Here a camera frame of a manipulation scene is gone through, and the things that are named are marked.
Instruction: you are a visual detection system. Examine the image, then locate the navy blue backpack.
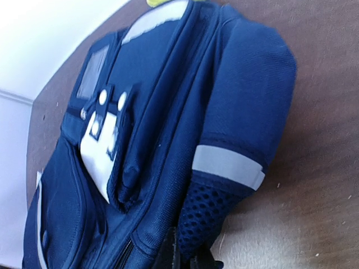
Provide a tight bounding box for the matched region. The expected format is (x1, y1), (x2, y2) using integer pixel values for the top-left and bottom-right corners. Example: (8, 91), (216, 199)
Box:
(22, 1), (296, 268)

